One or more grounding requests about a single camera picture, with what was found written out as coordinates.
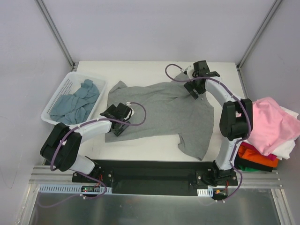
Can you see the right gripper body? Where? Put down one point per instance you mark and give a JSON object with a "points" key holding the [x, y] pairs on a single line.
{"points": [[192, 89]]}

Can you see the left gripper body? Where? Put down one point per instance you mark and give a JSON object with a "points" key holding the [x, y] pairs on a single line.
{"points": [[119, 128]]}

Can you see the grey t-shirt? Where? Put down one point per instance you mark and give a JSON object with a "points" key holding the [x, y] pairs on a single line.
{"points": [[166, 109]]}

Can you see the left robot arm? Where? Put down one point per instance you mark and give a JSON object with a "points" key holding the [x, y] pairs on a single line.
{"points": [[62, 145]]}

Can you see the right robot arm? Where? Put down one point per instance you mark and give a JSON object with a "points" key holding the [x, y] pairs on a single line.
{"points": [[236, 121]]}

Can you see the white plastic laundry basket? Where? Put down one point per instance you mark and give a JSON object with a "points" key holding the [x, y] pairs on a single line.
{"points": [[70, 84]]}

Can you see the blue-grey t-shirt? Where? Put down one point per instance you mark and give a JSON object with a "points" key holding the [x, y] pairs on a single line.
{"points": [[75, 108]]}

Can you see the black t-shirt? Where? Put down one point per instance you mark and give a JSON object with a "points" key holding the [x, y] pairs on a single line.
{"points": [[239, 161]]}

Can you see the pink t-shirt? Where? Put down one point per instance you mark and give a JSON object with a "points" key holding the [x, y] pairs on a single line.
{"points": [[272, 126]]}

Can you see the orange t-shirt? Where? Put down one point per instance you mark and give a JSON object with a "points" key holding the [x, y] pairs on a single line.
{"points": [[250, 153]]}

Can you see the green t-shirt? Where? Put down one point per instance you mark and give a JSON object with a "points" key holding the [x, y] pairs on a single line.
{"points": [[247, 169]]}

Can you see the white t-shirt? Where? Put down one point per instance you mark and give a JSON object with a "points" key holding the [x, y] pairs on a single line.
{"points": [[283, 151]]}

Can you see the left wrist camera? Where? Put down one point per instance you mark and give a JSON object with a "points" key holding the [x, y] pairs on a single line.
{"points": [[131, 110]]}

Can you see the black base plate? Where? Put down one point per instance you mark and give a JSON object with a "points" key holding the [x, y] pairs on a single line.
{"points": [[161, 178]]}

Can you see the aluminium front rail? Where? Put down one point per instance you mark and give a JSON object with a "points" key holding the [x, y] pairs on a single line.
{"points": [[42, 174]]}

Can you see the right cable duct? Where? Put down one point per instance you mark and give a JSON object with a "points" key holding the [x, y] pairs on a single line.
{"points": [[205, 192]]}

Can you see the cable duct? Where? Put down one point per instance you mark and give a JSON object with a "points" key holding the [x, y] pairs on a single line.
{"points": [[74, 189], [205, 192]]}

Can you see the left cable duct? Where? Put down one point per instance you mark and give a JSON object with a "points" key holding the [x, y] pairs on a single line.
{"points": [[74, 189]]}

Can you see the aluminium frame post right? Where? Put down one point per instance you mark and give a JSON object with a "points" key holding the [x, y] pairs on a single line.
{"points": [[260, 31]]}

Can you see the aluminium frame post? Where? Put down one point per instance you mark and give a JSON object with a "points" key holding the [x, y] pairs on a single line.
{"points": [[56, 34], [260, 31]]}

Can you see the aluminium frame post left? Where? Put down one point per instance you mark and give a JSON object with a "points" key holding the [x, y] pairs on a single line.
{"points": [[56, 34]]}

